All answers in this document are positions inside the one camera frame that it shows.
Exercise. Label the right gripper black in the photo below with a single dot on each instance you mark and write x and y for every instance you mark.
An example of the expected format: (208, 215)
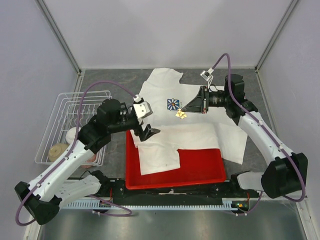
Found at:
(198, 105)

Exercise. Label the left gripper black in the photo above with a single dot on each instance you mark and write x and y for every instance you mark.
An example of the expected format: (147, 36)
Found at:
(148, 132)

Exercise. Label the white t-shirt daisy print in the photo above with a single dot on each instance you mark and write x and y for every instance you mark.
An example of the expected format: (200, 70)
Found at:
(212, 130)

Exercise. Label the gold leaf brooch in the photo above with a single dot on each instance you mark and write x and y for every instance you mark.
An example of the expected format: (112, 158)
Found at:
(180, 114)

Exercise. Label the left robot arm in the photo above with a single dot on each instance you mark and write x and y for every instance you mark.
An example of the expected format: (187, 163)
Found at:
(44, 196)

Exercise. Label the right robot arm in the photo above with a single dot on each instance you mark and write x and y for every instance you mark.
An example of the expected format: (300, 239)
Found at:
(286, 171)

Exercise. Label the red plastic bin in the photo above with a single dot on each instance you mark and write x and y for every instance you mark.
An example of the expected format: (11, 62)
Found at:
(197, 167)

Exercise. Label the pink patterned bowl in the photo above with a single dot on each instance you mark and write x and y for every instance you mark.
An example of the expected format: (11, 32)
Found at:
(89, 163)

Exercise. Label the beige ceramic bowl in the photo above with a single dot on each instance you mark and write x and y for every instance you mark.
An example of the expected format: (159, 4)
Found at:
(56, 151)

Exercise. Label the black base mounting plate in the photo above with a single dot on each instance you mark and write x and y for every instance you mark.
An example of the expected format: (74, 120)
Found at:
(192, 195)

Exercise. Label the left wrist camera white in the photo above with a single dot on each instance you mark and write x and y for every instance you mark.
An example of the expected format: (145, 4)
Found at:
(142, 108)

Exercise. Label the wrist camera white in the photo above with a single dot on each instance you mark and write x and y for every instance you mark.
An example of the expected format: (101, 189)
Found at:
(207, 76)
(142, 108)

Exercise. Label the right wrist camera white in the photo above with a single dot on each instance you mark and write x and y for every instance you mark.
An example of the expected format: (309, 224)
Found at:
(207, 76)

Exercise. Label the white wire dish rack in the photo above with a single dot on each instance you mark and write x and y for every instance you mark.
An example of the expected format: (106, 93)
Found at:
(64, 117)

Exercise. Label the slotted cable duct rail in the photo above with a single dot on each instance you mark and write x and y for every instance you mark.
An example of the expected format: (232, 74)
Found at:
(97, 205)

